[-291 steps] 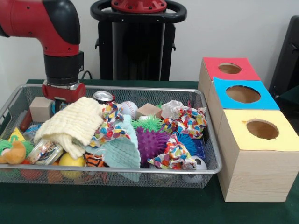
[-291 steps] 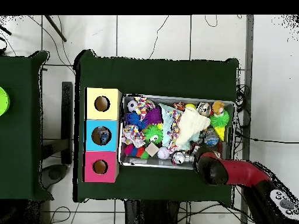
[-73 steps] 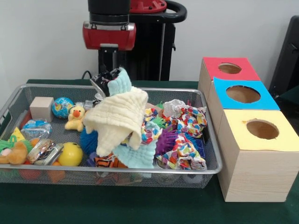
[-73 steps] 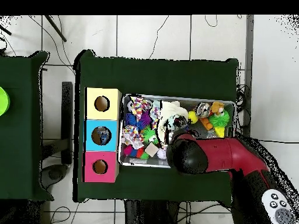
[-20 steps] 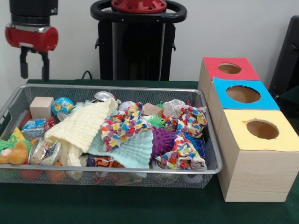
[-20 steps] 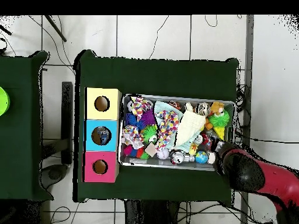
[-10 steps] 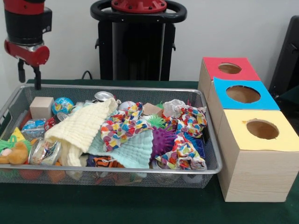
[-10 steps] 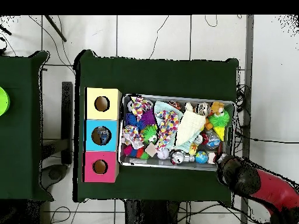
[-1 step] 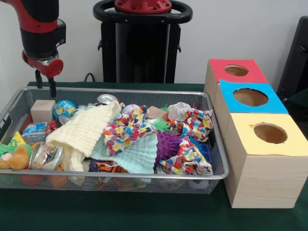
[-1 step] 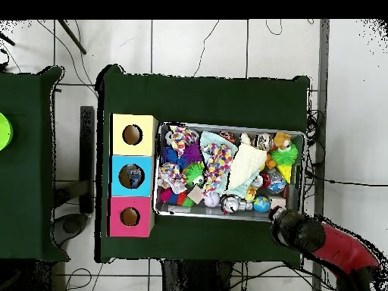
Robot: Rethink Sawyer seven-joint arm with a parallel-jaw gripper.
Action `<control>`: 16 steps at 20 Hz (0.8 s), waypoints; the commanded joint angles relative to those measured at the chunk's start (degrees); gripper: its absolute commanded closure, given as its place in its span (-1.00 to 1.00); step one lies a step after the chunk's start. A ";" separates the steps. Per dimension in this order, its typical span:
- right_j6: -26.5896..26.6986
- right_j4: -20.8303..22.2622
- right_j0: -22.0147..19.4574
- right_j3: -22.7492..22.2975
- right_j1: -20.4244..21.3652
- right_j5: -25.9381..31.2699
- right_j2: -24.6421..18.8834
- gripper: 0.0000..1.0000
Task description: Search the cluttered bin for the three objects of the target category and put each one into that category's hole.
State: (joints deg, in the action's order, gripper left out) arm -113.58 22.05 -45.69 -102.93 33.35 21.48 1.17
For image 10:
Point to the white baseball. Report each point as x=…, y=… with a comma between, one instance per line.
x=211, y=199

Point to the green fluffy toy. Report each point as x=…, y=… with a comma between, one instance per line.
x=284, y=155

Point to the green plastic bowl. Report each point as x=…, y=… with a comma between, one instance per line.
x=4, y=132

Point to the green spiky ball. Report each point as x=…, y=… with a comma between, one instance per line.
x=195, y=173

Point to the crushed silver drink can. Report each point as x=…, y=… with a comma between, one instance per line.
x=263, y=141

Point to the grey round base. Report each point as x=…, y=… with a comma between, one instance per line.
x=71, y=227

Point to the blue spiky ball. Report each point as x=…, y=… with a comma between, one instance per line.
x=171, y=156

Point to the wooden three-hole box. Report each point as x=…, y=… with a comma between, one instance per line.
x=132, y=156

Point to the blue globe ball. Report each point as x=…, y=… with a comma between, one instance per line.
x=261, y=204

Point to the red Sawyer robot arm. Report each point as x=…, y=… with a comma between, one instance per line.
x=327, y=242

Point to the colourful patterned cloth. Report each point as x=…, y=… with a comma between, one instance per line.
x=182, y=139
x=217, y=165
x=171, y=177

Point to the black flat bar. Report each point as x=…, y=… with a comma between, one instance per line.
x=87, y=157

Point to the yellow rubber duck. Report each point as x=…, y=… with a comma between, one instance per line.
x=250, y=194

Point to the brown plush bear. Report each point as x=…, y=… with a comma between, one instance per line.
x=282, y=140

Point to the red black drink can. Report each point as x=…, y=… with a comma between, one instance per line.
x=229, y=204

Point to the black rod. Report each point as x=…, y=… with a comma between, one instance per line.
x=71, y=36

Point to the dark green table cloth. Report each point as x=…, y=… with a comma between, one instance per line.
x=200, y=97
x=36, y=182

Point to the mint green cloth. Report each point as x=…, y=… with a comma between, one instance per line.
x=212, y=139

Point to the purple spiky ball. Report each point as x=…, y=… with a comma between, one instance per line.
x=194, y=153

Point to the cream yellow cloth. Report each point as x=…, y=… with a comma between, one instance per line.
x=245, y=167

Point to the shallow clear mesh bin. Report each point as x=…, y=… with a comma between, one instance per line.
x=182, y=209

